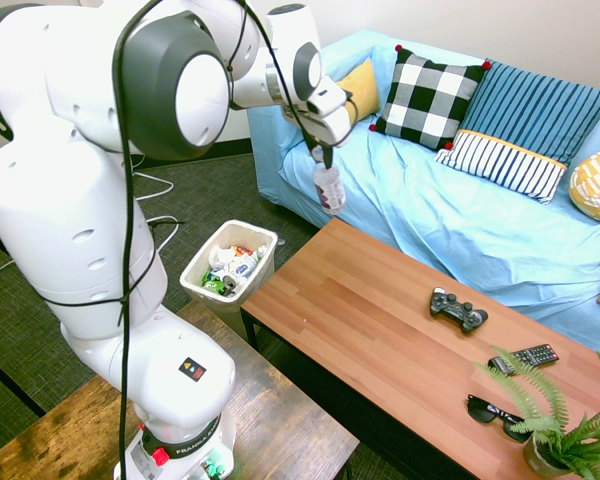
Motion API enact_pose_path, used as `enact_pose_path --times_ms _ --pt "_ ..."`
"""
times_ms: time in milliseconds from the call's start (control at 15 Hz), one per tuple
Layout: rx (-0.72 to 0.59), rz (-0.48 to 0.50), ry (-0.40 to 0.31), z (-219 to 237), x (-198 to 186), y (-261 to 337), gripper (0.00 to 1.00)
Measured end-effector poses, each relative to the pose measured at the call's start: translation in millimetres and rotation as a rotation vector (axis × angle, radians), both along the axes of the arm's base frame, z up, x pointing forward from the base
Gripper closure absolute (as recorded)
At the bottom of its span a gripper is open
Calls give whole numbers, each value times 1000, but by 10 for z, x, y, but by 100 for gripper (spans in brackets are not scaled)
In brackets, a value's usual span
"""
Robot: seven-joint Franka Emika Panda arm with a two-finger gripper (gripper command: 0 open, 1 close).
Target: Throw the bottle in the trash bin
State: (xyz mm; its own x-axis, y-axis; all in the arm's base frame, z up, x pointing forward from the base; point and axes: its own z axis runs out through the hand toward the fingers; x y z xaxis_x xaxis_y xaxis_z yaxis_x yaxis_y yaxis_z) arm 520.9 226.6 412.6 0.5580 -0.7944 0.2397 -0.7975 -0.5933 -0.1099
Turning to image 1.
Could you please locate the white plastic trash bin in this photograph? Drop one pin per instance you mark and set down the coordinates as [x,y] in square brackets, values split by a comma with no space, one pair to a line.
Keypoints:
[252,280]

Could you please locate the white bottle blue label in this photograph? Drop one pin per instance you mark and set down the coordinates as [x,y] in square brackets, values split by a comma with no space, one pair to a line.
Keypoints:
[246,265]

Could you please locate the wooden coffee table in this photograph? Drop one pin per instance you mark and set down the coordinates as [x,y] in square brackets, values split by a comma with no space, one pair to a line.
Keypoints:
[350,320]

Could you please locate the plain yellow pillow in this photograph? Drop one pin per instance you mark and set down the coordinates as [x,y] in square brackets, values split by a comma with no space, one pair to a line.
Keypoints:
[367,87]

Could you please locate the black white checkered pillow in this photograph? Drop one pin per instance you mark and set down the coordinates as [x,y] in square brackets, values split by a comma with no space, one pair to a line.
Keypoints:
[425,100]

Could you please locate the rustic wooden robot stand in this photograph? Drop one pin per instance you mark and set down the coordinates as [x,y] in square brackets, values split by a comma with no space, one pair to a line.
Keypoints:
[280,420]

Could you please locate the green crushed can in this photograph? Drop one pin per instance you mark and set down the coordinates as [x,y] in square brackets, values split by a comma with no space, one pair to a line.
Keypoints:
[212,281]

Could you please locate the clear plastic water bottle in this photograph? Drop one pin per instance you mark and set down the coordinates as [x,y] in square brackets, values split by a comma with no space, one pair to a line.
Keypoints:
[331,190]

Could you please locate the black remote control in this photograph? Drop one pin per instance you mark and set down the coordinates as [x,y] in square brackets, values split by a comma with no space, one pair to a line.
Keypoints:
[530,356]

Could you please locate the yellow white patterned pillow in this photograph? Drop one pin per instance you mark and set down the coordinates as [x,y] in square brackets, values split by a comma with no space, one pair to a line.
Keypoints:
[597,182]

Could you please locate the crumpled white paper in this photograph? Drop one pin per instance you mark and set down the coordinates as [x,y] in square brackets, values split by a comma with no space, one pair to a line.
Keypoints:
[221,256]

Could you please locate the black sunglasses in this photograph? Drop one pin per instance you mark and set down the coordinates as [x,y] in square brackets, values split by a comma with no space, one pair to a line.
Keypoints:
[482,410]

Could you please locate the blue striped pillow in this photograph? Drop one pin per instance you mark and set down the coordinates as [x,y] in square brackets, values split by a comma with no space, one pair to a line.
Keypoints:
[525,120]

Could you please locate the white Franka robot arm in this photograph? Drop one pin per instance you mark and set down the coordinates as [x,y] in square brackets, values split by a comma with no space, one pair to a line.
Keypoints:
[80,200]

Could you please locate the green fern in pot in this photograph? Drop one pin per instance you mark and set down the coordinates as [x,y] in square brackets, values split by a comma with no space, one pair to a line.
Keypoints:
[550,440]

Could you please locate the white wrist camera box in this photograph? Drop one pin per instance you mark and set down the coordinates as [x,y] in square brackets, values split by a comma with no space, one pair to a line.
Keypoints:
[327,97]

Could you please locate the light blue covered sofa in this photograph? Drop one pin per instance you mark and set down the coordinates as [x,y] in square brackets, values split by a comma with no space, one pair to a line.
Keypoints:
[455,230]

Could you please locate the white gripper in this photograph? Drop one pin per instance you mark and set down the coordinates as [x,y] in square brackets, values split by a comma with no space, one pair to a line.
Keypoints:
[330,127]

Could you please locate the black game controller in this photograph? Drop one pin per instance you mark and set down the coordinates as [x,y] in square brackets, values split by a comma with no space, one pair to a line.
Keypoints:
[455,309]

